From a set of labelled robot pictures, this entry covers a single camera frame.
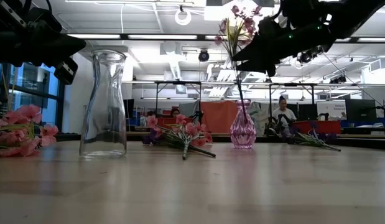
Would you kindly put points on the person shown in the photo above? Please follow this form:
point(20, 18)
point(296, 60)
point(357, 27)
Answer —
point(175, 112)
point(284, 115)
point(151, 114)

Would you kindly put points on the black table edge frame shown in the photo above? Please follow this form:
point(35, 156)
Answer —
point(366, 141)

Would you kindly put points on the black track light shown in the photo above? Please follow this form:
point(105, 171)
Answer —
point(338, 80)

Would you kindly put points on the clear glass vase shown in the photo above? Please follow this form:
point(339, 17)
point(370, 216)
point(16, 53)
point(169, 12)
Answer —
point(103, 124)

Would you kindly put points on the black dome camera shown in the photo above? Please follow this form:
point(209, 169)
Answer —
point(203, 56)

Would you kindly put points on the patterned white cloth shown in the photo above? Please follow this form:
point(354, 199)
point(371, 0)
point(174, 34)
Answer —
point(260, 119)

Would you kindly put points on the dark flat screen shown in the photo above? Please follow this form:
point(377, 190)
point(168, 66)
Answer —
point(129, 109)

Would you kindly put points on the white sign board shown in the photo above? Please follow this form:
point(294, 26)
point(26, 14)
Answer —
point(335, 109)

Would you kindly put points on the orange cloth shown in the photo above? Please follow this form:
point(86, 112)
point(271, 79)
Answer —
point(218, 116)

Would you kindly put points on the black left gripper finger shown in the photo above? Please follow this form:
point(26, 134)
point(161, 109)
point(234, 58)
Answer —
point(61, 46)

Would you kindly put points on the small black robot arm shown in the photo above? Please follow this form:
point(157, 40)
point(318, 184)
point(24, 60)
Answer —
point(197, 116)
point(323, 116)
point(270, 129)

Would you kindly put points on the black overhead lamp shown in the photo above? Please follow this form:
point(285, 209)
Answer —
point(307, 57)

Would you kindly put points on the black metal frame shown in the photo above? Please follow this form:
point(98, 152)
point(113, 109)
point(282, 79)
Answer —
point(157, 99)
point(270, 99)

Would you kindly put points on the black window frame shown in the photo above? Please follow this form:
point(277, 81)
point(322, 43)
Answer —
point(60, 102)

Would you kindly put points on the ceiling strip light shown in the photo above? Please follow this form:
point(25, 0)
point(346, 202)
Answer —
point(162, 37)
point(94, 36)
point(343, 40)
point(374, 40)

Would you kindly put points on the pink glass vase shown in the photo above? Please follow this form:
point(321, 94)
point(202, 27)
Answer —
point(243, 133)

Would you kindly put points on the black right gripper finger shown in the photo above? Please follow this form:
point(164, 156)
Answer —
point(260, 66)
point(257, 49)

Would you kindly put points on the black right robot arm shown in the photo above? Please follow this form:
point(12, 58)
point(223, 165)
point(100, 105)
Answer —
point(350, 15)

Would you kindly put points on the pink artificial flower bunch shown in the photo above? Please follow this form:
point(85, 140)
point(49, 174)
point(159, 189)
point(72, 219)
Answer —
point(189, 129)
point(27, 113)
point(248, 22)

